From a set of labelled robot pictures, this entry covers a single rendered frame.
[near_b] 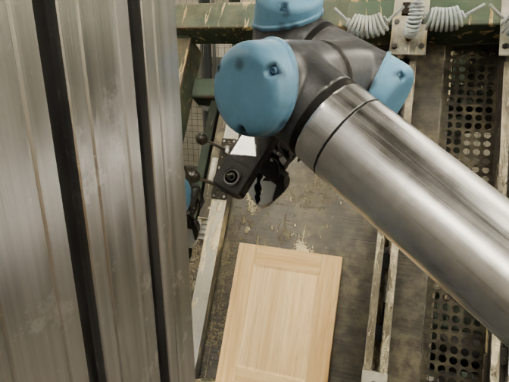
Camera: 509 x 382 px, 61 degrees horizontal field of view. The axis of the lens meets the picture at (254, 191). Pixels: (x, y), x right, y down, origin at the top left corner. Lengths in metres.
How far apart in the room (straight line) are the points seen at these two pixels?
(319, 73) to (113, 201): 0.22
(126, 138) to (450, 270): 0.22
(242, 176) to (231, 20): 1.03
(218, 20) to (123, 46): 1.40
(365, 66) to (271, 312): 0.96
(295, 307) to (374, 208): 0.98
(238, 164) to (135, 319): 0.41
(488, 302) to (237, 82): 0.23
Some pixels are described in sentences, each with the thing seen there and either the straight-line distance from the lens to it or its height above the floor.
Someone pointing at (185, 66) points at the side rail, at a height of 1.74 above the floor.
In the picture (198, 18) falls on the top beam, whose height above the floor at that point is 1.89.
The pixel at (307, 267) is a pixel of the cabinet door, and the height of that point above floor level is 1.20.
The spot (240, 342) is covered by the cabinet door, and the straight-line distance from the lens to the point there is 1.32.
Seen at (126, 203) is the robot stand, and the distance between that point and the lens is 0.17.
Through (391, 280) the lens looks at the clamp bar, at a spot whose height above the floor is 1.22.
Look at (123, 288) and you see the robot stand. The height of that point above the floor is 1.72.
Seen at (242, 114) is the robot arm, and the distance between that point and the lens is 0.34.
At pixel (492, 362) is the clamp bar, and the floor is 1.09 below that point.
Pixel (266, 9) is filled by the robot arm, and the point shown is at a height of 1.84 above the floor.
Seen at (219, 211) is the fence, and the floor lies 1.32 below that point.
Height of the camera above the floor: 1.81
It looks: 19 degrees down
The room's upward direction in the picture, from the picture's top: straight up
